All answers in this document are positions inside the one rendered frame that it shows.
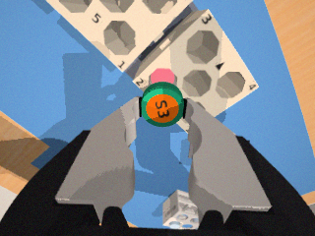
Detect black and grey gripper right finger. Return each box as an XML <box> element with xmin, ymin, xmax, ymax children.
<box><xmin>183</xmin><ymin>97</ymin><xmax>315</xmax><ymax>236</ymax></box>

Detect blue bench mat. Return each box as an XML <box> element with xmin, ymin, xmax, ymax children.
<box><xmin>0</xmin><ymin>0</ymin><xmax>315</xmax><ymax>228</ymax></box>

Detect grey sloped desk with green button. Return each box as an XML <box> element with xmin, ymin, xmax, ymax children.
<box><xmin>188</xmin><ymin>144</ymin><xmax>193</xmax><ymax>158</ymax></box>

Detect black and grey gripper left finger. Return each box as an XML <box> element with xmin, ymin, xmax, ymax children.
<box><xmin>0</xmin><ymin>96</ymin><xmax>142</xmax><ymax>236</ymax></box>

